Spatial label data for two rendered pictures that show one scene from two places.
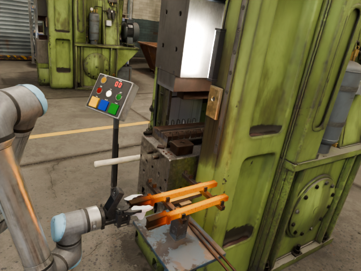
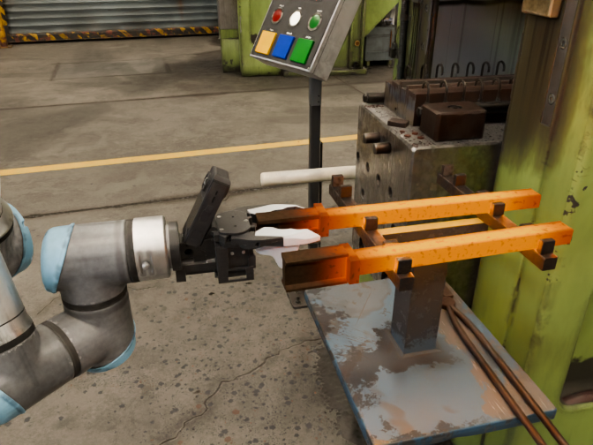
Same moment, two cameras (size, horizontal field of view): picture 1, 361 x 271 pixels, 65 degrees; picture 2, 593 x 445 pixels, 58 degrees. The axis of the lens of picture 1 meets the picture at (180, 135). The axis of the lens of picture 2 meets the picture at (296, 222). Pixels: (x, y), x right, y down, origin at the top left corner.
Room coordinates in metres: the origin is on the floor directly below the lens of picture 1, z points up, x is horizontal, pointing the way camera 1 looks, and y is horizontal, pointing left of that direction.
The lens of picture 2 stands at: (0.34, -0.16, 1.30)
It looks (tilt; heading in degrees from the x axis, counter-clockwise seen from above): 27 degrees down; 23
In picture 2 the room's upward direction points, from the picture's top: straight up
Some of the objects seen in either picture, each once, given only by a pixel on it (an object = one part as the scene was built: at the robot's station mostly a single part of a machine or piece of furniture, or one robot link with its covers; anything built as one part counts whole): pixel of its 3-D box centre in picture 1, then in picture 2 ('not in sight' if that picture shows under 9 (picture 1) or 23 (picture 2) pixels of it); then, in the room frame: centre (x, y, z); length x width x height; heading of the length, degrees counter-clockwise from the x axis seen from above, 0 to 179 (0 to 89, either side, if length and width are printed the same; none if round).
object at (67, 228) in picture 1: (70, 225); (91, 257); (0.82, 0.36, 0.91); 0.12 x 0.09 x 0.10; 126
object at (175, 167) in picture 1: (187, 170); (474, 195); (1.76, -0.08, 0.69); 0.56 x 0.38 x 0.45; 125
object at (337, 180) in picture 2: (170, 178); (398, 179); (1.21, 0.02, 0.93); 0.23 x 0.06 x 0.02; 127
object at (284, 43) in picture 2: (103, 105); (283, 47); (1.98, 0.59, 1.01); 0.07 x 0.05 x 0.07; 60
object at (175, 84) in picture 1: (194, 79); not in sight; (1.80, -0.04, 1.32); 0.42 x 0.20 x 0.10; 125
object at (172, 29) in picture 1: (204, 40); not in sight; (1.76, -0.06, 1.56); 0.42 x 0.39 x 0.40; 125
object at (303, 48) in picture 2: (113, 109); (303, 51); (1.93, 0.50, 1.01); 0.07 x 0.05 x 0.07; 60
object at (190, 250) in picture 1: (177, 237); (411, 344); (1.12, -0.05, 0.66); 0.40 x 0.30 x 0.02; 37
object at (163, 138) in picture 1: (186, 132); (475, 94); (1.80, -0.04, 0.96); 0.42 x 0.20 x 0.09; 125
